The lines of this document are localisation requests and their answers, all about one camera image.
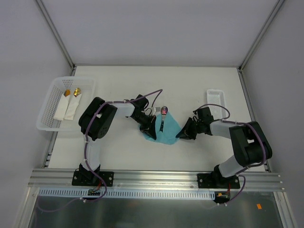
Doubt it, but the white slotted cable duct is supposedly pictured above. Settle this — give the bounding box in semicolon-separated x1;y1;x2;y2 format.
38;188;215;200

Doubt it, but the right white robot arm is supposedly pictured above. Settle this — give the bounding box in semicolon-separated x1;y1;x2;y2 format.
176;104;273;190

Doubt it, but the small white utensil tray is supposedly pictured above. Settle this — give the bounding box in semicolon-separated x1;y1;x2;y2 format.
207;89;228;119

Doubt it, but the blue paper napkin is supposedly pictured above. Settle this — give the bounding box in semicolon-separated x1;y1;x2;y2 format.
143;112;181;145

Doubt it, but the large white plastic basket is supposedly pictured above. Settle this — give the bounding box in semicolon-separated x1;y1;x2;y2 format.
36;76;95;132

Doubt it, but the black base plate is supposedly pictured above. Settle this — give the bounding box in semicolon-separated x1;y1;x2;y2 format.
72;169;114;187
197;172;240;189

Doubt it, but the iridescent spoon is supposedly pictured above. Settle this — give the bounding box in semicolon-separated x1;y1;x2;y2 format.
161;106;168;121

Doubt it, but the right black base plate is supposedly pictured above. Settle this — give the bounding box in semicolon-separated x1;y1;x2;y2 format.
197;172;240;189

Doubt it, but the aluminium mounting rail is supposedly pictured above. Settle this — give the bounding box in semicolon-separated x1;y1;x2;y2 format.
28;168;285;192

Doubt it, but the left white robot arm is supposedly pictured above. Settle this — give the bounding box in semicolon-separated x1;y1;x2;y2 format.
72;95;157;187

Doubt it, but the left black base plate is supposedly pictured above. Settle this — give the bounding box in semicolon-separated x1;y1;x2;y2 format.
72;169;114;187

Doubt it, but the right rolled white napkin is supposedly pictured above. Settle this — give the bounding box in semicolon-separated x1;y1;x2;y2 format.
64;88;82;121

